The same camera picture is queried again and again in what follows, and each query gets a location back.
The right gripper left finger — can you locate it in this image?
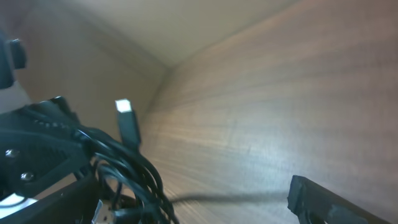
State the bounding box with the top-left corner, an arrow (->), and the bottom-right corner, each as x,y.
1,177 -> 100,224

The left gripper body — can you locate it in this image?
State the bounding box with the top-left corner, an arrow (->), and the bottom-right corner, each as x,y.
1,96 -> 92,198

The black USB cable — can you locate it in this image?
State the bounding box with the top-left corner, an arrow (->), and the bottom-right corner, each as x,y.
71,98 -> 181,224

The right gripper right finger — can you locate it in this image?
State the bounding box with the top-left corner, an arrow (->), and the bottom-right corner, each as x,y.
287,175 -> 389,224

